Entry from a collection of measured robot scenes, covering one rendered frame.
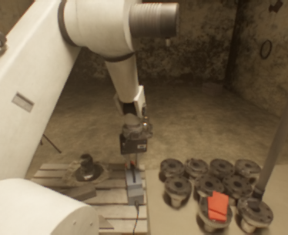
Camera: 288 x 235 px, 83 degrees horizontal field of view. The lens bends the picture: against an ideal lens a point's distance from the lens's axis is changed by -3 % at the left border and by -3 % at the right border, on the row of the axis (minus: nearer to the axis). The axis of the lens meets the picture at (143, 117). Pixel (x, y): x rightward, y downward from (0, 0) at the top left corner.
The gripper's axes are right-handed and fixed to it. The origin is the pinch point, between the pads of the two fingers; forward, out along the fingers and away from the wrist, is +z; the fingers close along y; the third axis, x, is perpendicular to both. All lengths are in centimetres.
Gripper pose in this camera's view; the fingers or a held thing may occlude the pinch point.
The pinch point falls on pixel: (132, 163)
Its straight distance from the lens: 159.4
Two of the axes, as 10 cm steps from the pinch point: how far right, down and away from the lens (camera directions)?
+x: -1.9, -4.0, 9.0
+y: 9.8, -0.6, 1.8
